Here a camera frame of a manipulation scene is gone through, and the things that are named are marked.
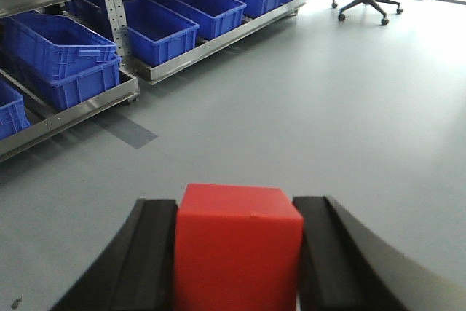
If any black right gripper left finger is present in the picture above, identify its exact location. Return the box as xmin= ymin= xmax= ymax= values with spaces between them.
xmin=52 ymin=199 xmax=178 ymax=310

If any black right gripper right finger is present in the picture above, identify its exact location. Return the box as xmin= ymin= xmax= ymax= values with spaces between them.
xmin=293 ymin=196 xmax=457 ymax=310

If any red cube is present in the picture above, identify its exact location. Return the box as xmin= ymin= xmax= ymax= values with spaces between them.
xmin=173 ymin=183 xmax=304 ymax=310

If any blue crate under tilted one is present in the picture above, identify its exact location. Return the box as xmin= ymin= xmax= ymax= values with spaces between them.
xmin=4 ymin=54 xmax=122 ymax=111

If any blue crate far left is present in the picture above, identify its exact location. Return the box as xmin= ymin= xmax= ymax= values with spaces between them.
xmin=0 ymin=80 xmax=31 ymax=140

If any blue crate front of rack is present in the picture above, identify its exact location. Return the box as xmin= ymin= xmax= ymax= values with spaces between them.
xmin=124 ymin=0 xmax=199 ymax=67

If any steel roller rack right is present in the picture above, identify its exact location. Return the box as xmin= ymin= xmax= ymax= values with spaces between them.
xmin=122 ymin=0 xmax=308 ymax=85

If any steel roller rack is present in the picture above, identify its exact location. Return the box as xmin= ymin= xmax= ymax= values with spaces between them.
xmin=122 ymin=0 xmax=308 ymax=85
xmin=1 ymin=0 xmax=140 ymax=162

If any steel roller rack left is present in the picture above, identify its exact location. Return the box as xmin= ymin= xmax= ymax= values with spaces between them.
xmin=1 ymin=0 xmax=140 ymax=162

